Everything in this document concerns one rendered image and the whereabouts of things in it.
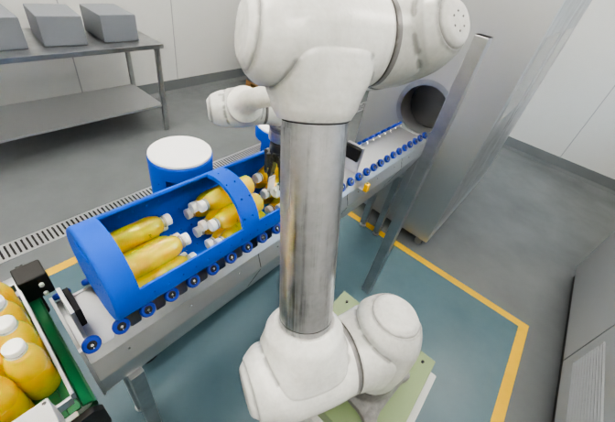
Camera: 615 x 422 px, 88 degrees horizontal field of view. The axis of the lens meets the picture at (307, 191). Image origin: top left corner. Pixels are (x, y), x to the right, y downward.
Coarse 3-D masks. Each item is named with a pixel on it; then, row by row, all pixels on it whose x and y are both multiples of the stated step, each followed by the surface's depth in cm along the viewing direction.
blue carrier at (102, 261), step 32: (256, 160) 134; (160, 192) 96; (192, 192) 117; (96, 224) 81; (192, 224) 119; (256, 224) 108; (96, 256) 76; (96, 288) 88; (128, 288) 79; (160, 288) 87
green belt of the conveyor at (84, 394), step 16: (32, 304) 96; (48, 320) 94; (48, 336) 90; (64, 352) 88; (64, 368) 84; (64, 384) 82; (80, 384) 83; (32, 400) 78; (80, 400) 80; (96, 400) 82; (64, 416) 77
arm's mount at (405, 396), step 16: (336, 304) 97; (352, 304) 98; (416, 368) 86; (432, 368) 87; (416, 384) 82; (400, 400) 79; (320, 416) 76; (336, 416) 74; (352, 416) 74; (384, 416) 75; (400, 416) 76
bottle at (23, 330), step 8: (16, 320) 74; (16, 328) 73; (24, 328) 75; (32, 328) 78; (0, 336) 72; (8, 336) 72; (16, 336) 73; (24, 336) 75; (32, 336) 77; (0, 344) 72; (40, 344) 80; (0, 352) 74; (48, 352) 84
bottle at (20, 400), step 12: (0, 384) 66; (12, 384) 68; (0, 396) 65; (12, 396) 68; (24, 396) 72; (0, 408) 66; (12, 408) 68; (24, 408) 72; (0, 420) 67; (12, 420) 70
